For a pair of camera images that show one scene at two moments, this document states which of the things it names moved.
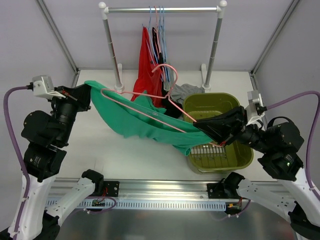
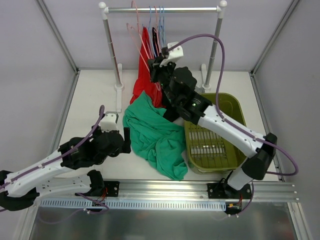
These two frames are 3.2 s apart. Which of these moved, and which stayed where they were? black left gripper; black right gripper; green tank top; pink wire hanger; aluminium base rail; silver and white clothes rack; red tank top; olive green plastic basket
Moved: green tank top; black right gripper; black left gripper; pink wire hanger
Stayed: aluminium base rail; red tank top; silver and white clothes rack; olive green plastic basket
